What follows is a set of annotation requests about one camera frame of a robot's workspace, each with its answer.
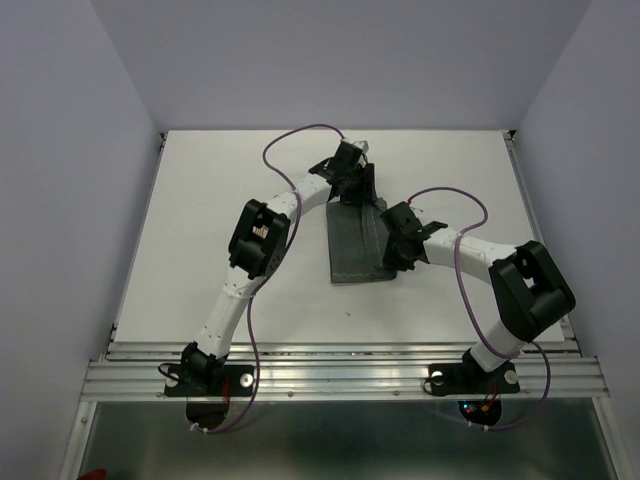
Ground grey cloth napkin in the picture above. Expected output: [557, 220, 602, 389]
[326, 197, 397, 285]

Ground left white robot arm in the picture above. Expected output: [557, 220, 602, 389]
[180, 140, 369, 394]

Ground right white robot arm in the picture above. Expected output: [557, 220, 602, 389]
[381, 202, 576, 397]

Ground red object at corner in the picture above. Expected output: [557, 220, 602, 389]
[77, 468, 108, 480]

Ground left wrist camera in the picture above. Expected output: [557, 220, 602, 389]
[352, 140, 369, 154]

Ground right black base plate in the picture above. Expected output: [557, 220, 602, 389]
[422, 362, 520, 397]

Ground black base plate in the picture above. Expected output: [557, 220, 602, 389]
[158, 363, 255, 398]
[422, 362, 520, 397]

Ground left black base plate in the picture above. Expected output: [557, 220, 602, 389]
[158, 363, 255, 398]

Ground aluminium mounting rail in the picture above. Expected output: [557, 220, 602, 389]
[81, 341, 609, 402]

